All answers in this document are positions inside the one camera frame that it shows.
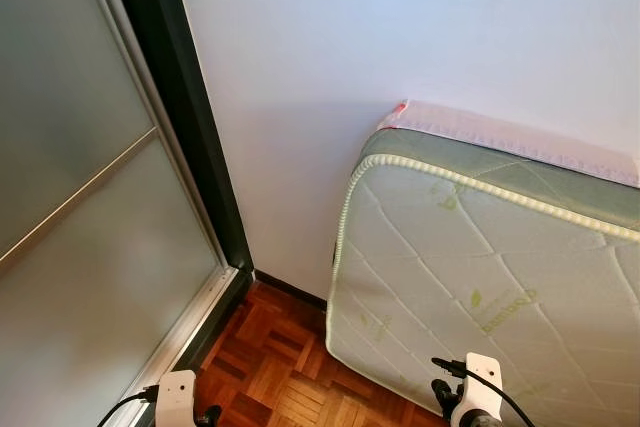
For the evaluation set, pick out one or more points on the white quilted mattress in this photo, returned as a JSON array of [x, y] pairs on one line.
[[480, 257]]

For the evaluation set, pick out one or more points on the dark wooden skirting board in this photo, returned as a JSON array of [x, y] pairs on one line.
[[290, 289]]

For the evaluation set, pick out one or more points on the frosted glass sliding door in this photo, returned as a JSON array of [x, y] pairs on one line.
[[60, 247]]

